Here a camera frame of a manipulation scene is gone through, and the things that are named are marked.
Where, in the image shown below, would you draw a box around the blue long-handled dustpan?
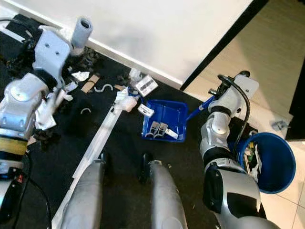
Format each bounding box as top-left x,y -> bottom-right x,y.
141,94 -> 217,143

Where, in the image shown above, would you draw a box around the grey broom handle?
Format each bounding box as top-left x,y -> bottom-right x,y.
70,16 -> 94,50

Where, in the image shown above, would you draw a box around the long white floor strip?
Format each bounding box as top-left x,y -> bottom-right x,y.
51,93 -> 137,229

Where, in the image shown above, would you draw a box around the small white bar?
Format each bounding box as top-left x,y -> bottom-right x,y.
164,128 -> 180,140

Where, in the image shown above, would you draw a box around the grey plastic clips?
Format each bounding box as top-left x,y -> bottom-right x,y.
147,121 -> 169,138

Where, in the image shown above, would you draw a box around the white printed card box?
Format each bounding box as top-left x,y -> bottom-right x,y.
134,74 -> 159,97

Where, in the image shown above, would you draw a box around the small white label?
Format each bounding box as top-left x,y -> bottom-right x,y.
138,103 -> 156,118

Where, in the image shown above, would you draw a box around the small grey object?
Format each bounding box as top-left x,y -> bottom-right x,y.
271,120 -> 290,133

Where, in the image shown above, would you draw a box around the white crumpled packaging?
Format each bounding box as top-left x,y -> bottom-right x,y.
242,142 -> 264,173

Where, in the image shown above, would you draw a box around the black trash pile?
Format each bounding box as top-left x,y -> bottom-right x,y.
6,26 -> 106,83

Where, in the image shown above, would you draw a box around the black cabinet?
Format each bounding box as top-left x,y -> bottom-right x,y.
285,61 -> 305,142

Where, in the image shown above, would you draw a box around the white crumpled plastic wrap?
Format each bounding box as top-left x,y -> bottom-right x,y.
113,88 -> 140,114

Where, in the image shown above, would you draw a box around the blue round bin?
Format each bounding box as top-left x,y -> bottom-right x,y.
228,132 -> 297,195

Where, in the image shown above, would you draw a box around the white crumpled paper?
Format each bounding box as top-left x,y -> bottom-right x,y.
35,88 -> 75,131

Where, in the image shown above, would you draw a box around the black crumpled scrap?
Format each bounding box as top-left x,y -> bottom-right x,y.
35,128 -> 61,146

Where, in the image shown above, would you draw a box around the white plastic hook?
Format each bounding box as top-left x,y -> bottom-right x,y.
98,83 -> 116,94

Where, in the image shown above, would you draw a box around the silver right robot leg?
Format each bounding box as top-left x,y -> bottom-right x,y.
140,152 -> 194,229

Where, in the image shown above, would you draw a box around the silver robot leg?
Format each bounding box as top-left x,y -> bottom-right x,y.
140,152 -> 194,229
61,152 -> 106,229

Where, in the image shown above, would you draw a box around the brown cardboard piece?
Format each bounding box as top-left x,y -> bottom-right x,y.
81,73 -> 102,94

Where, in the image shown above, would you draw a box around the white paper scrap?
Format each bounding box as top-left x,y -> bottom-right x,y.
71,70 -> 92,82

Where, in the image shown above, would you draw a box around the silver left robot leg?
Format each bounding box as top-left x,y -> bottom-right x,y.
61,152 -> 106,229

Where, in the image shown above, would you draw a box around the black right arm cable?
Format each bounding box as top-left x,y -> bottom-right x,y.
216,72 -> 254,154

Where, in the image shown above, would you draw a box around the black door frame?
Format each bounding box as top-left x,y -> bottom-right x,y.
180,0 -> 271,90

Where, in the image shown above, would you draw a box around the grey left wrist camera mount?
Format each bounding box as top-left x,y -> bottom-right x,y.
34,26 -> 78,90

